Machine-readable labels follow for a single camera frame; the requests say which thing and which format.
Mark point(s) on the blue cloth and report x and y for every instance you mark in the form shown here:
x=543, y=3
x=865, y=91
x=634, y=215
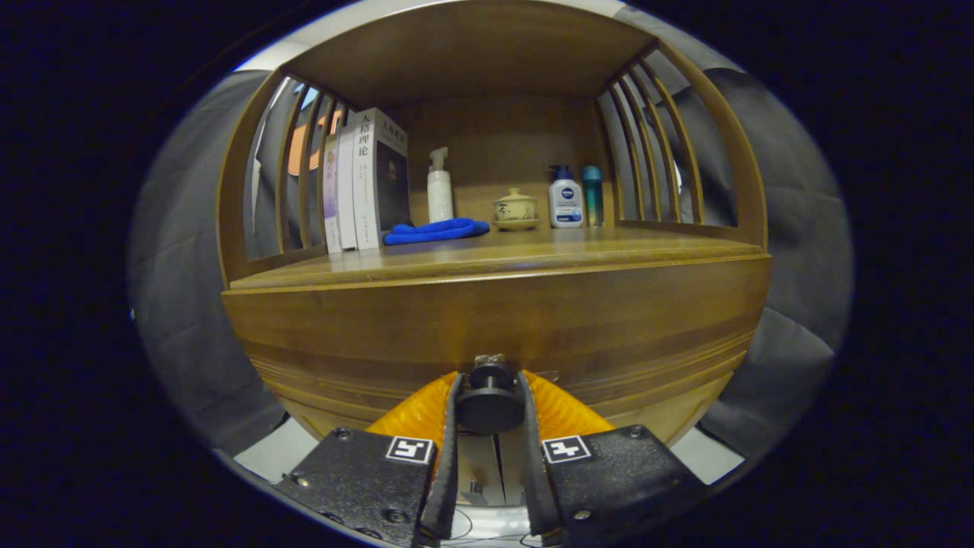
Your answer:
x=434, y=230

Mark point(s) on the wooden drawer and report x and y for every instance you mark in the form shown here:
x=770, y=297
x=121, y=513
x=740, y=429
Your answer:
x=494, y=312

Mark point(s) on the lilac book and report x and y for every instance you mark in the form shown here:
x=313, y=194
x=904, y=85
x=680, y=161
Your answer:
x=330, y=205

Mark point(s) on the teal bottle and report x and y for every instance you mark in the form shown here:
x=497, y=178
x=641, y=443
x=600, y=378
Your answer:
x=593, y=198

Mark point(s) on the wooden countertop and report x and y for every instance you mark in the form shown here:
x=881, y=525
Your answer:
x=533, y=251

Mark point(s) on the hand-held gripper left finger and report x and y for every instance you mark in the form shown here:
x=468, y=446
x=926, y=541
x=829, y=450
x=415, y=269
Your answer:
x=449, y=472

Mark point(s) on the wooden cabinet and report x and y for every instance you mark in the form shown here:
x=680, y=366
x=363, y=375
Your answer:
x=502, y=144

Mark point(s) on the black drawer knob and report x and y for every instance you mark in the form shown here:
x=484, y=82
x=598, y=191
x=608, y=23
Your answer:
x=491, y=407

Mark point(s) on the dark cover book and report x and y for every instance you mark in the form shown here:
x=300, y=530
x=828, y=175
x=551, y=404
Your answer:
x=392, y=183

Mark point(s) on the white pump bottle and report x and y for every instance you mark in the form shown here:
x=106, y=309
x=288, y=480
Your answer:
x=440, y=194

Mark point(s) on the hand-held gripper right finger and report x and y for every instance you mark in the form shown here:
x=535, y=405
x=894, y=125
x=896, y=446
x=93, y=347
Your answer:
x=533, y=479

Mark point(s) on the beige lidded teacup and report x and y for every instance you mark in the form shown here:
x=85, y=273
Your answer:
x=515, y=209

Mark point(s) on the white book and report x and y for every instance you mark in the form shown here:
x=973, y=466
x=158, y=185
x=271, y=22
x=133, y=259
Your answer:
x=347, y=198

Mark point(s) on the white lotion bottle blue cap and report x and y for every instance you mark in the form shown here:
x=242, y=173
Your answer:
x=566, y=202

